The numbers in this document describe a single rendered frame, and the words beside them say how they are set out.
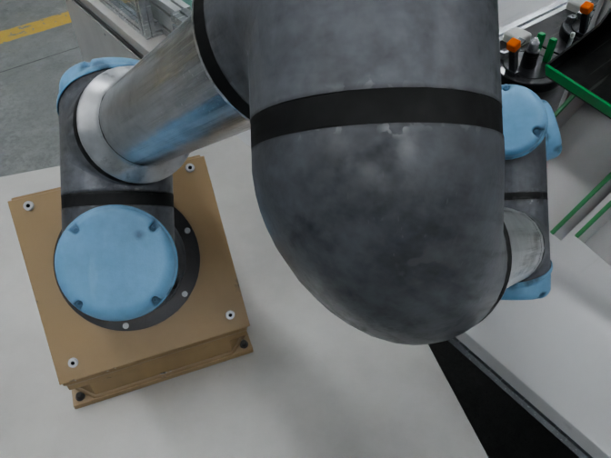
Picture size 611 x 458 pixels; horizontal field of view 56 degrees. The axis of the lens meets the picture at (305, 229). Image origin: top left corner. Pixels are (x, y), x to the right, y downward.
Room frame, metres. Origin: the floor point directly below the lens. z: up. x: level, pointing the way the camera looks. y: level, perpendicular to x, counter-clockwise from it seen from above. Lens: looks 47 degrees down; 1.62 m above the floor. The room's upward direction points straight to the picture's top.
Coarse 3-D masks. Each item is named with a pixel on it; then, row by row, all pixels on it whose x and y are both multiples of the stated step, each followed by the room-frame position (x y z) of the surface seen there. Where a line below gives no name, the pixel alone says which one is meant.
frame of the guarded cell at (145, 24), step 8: (104, 0) 1.60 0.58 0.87; (112, 0) 1.56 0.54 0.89; (136, 0) 1.40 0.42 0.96; (144, 0) 1.41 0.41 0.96; (112, 8) 1.55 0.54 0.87; (120, 8) 1.51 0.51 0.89; (136, 8) 1.41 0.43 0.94; (144, 8) 1.40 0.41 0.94; (120, 16) 1.52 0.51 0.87; (128, 16) 1.47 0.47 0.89; (144, 16) 1.40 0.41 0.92; (152, 16) 1.42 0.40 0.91; (128, 24) 1.48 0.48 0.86; (136, 24) 1.43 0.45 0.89; (144, 24) 1.40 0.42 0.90; (152, 24) 1.41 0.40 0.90; (160, 24) 1.43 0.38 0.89; (144, 32) 1.40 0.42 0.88; (152, 32) 1.41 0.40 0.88; (160, 32) 1.42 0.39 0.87
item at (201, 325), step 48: (48, 192) 0.55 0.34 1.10; (192, 192) 0.59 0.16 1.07; (48, 240) 0.51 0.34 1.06; (192, 240) 0.53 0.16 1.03; (48, 288) 0.46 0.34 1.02; (192, 288) 0.48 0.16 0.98; (48, 336) 0.41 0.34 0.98; (96, 336) 0.42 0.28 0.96; (144, 336) 0.43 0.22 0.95; (192, 336) 0.44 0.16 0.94; (240, 336) 0.48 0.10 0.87; (96, 384) 0.38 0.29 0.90; (144, 384) 0.40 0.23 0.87
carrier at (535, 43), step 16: (512, 32) 1.19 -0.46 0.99; (528, 32) 1.19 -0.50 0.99; (528, 48) 1.05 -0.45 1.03; (544, 48) 1.16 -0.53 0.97; (528, 64) 1.04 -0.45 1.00; (544, 64) 1.06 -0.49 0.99; (512, 80) 1.00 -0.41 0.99; (528, 80) 1.00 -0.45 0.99; (544, 80) 1.00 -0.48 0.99; (544, 96) 0.97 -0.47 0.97; (560, 96) 0.97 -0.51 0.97
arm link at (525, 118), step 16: (512, 96) 0.48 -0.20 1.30; (528, 96) 0.48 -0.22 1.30; (512, 112) 0.47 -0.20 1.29; (528, 112) 0.46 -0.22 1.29; (544, 112) 0.46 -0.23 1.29; (512, 128) 0.46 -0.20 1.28; (528, 128) 0.45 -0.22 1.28; (544, 128) 0.45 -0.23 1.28; (512, 144) 0.44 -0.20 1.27; (528, 144) 0.44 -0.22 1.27; (544, 144) 0.47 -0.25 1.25; (512, 160) 0.45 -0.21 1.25; (528, 160) 0.45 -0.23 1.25; (544, 160) 0.46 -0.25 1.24; (512, 176) 0.44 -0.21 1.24; (528, 176) 0.43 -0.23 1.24; (544, 176) 0.44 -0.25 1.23; (512, 192) 0.42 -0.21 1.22
